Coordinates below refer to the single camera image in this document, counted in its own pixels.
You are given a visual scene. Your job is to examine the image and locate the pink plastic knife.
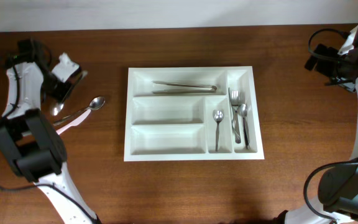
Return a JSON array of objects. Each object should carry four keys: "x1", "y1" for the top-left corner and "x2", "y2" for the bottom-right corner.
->
[{"x1": 57, "y1": 110, "x2": 91, "y2": 135}]

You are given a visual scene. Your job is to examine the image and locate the large steel spoon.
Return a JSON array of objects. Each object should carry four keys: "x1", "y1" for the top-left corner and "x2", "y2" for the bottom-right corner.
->
[{"x1": 53, "y1": 96, "x2": 106, "y2": 126}]

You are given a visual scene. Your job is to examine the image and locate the steel fork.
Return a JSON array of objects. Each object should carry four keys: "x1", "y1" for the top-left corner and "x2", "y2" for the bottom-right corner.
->
[
  {"x1": 231, "y1": 90, "x2": 241, "y2": 144},
  {"x1": 237, "y1": 92, "x2": 249, "y2": 149}
]

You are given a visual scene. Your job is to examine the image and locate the small steel teaspoon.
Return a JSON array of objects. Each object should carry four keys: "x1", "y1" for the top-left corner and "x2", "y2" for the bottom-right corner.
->
[{"x1": 237, "y1": 103, "x2": 249, "y2": 148}]

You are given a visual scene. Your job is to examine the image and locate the steel kitchen tongs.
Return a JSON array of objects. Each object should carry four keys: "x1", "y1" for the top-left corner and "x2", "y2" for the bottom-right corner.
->
[{"x1": 152, "y1": 81, "x2": 218, "y2": 94}]

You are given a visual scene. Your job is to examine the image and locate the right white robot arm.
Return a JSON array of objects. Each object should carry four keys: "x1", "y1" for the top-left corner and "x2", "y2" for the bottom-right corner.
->
[{"x1": 273, "y1": 25, "x2": 358, "y2": 223}]

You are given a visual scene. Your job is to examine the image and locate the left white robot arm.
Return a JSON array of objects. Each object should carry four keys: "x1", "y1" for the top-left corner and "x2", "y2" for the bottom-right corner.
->
[{"x1": 0, "y1": 39, "x2": 100, "y2": 223}]

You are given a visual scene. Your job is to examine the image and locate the white plastic cutlery tray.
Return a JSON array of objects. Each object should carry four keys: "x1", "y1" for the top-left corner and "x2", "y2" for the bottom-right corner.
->
[{"x1": 124, "y1": 66, "x2": 264, "y2": 161}]

